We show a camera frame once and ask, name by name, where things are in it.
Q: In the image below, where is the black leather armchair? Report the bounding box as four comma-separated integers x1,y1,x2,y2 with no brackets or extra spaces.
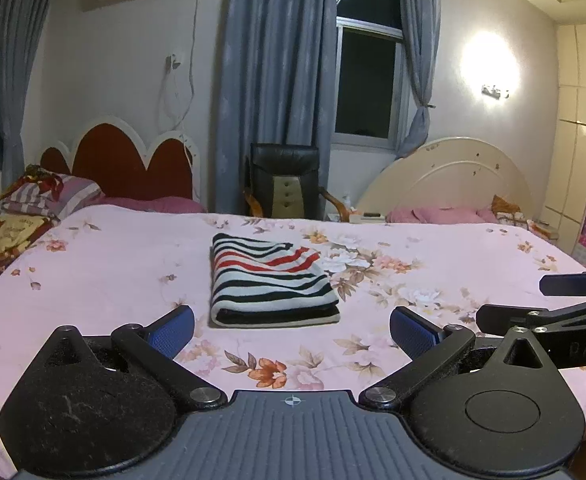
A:
244,142,349,222

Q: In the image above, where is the white wall cable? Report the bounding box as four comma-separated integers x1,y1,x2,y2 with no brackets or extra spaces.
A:
158,52,196,133

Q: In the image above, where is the cream wardrobe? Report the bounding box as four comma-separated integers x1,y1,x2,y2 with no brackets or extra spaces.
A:
542,22,586,267

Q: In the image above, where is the grey-blue narrow curtain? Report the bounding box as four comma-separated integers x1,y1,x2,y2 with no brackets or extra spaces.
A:
0,0,65,182

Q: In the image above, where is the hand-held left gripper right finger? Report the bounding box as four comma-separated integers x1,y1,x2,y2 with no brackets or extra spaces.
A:
360,306,557,409

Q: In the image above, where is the grey-blue tied curtain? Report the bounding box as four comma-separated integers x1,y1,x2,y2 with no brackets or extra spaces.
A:
397,0,442,159

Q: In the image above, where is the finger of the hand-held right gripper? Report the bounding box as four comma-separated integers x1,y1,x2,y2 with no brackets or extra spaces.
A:
539,269,586,297
475,295,586,334

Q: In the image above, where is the striped black white red sweater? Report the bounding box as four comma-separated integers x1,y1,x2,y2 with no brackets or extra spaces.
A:
209,232,342,329

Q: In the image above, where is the pink smooth pillow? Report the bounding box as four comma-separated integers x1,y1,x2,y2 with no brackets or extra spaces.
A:
98,196,207,214

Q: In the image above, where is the bedside table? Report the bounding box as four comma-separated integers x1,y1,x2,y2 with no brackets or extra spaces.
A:
325,210,390,224

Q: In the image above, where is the striped pink pillow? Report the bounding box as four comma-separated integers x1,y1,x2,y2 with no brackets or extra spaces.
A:
0,172,106,221

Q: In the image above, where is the pink wrinkled pillow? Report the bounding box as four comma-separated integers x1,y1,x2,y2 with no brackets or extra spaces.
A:
387,206,498,225

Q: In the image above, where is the orange patterned pillow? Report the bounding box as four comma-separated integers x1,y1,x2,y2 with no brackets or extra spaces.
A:
490,195,530,227

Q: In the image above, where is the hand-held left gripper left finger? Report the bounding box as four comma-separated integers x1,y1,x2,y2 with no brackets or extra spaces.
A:
38,305,228,409

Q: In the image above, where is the folded yellow red blanket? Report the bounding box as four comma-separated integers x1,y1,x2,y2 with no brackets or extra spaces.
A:
0,214,55,277

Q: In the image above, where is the red patterned cloth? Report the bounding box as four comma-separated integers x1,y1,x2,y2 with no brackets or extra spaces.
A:
22,163,67,197

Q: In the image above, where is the window with white frame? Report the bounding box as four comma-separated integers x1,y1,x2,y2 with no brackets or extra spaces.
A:
334,0,407,150

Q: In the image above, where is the cream arched headboard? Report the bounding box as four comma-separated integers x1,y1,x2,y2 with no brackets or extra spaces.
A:
355,136,534,222

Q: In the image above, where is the pink floral bedsheet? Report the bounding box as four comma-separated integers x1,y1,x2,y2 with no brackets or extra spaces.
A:
0,204,586,478

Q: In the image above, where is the grey-blue wide curtain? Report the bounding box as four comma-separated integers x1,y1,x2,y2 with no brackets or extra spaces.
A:
215,0,339,219

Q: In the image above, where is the red scalloped headboard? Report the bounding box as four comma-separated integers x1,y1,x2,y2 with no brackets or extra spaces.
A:
40,116,202,207

